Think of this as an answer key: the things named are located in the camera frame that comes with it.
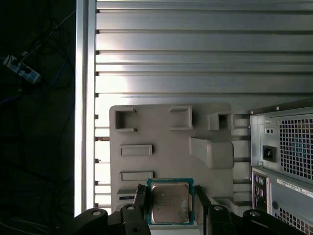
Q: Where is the white power strip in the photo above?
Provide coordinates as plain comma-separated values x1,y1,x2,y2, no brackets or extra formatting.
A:
3,55,41,84

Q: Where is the CPU with silver top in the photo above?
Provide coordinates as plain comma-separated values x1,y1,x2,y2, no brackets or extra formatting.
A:
146,178,196,225

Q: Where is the black PC case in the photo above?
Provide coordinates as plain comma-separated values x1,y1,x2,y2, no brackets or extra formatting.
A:
248,97,313,235

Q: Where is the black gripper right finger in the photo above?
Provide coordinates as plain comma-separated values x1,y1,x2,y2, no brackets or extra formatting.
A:
194,185,313,235

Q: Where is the grey power supply unit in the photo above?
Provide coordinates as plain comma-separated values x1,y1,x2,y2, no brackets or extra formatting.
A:
259,115,313,184

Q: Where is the grey parts rack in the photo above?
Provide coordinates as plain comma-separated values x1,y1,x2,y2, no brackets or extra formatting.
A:
109,104,252,235

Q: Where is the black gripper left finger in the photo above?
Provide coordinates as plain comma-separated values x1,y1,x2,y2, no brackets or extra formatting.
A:
73,183,150,235

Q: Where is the blue floor cable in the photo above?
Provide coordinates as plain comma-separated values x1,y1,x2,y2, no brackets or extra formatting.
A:
0,48,74,106

